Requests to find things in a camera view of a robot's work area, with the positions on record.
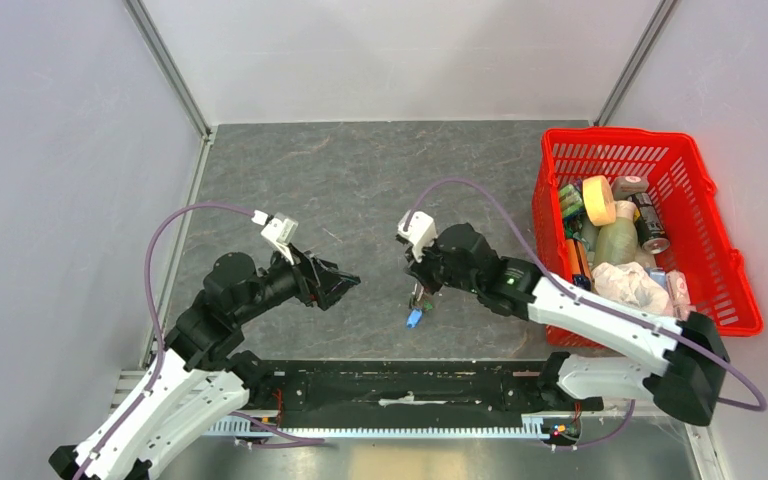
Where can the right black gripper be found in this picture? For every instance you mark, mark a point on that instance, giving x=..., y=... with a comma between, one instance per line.
x=420, y=270

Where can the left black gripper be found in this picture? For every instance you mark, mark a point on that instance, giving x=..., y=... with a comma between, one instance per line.
x=320, y=282

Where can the metal keyring with keys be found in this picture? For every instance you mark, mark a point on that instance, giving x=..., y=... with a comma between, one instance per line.
x=420, y=300

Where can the blue key tag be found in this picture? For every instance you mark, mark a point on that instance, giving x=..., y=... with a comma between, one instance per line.
x=414, y=319

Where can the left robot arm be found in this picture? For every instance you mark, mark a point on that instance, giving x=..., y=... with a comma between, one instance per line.
x=199, y=377

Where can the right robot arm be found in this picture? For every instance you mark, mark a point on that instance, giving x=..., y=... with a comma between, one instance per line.
x=678, y=365

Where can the yellow tape roll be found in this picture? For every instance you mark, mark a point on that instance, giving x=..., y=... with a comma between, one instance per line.
x=598, y=200

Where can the green bottle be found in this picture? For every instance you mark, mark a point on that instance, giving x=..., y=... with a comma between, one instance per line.
x=617, y=243

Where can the white crumpled bag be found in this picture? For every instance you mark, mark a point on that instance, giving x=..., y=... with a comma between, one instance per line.
x=629, y=284

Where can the black drink can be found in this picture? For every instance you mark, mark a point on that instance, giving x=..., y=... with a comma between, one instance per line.
x=651, y=234

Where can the red plastic basket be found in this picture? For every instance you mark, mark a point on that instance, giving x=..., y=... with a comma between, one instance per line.
x=683, y=194

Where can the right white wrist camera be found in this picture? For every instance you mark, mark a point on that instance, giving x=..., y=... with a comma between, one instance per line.
x=417, y=230

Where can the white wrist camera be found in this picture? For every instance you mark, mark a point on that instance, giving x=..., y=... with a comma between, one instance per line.
x=417, y=230
x=278, y=231

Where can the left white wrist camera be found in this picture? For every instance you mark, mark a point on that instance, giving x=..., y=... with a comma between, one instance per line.
x=278, y=231

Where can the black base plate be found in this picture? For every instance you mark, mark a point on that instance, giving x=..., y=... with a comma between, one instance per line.
x=413, y=395

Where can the right aluminium frame post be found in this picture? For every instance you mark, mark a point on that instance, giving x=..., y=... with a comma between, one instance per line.
x=651, y=33

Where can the aluminium frame post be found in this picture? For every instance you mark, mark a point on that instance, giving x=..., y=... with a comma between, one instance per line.
x=651, y=33
x=168, y=67

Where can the left aluminium frame post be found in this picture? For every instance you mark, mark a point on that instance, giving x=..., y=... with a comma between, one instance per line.
x=168, y=67

